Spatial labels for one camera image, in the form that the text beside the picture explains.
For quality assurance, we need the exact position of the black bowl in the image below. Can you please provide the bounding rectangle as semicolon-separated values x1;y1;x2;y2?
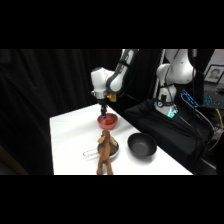
127;132;158;158

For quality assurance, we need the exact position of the metal wire whisk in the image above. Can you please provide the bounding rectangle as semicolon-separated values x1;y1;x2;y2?
82;149;100;159

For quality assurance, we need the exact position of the black cloth covered stand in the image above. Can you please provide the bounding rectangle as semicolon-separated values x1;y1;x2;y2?
124;98;214;175

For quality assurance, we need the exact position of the blue lit device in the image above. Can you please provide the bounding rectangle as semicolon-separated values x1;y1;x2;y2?
180;88;201;109

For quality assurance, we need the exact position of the small green light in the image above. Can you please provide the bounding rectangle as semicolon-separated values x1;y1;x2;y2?
167;107;178;118

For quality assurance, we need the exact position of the pink bowl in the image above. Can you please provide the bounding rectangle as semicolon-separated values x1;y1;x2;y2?
96;112;119;131

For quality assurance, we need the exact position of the backlit keyboard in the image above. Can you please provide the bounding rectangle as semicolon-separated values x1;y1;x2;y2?
202;93;224;110

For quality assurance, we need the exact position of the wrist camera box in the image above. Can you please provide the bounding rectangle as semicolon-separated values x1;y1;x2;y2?
106;93;118;102

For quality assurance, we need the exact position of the black curtain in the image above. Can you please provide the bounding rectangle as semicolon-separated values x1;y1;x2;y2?
0;49;216;175

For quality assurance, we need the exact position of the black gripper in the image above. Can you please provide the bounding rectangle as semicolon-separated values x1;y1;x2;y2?
97;97;110;120

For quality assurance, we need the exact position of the yellow cable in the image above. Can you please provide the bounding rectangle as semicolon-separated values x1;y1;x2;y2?
207;108;224;153

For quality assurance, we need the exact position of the framed picture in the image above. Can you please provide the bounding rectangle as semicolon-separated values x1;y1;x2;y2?
203;64;224;84

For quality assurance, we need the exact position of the silver metal bowl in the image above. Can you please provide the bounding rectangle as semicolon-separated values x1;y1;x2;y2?
96;139;120;160

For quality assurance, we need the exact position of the brown plush toy animal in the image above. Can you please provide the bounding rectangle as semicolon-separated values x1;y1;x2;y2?
96;129;118;175

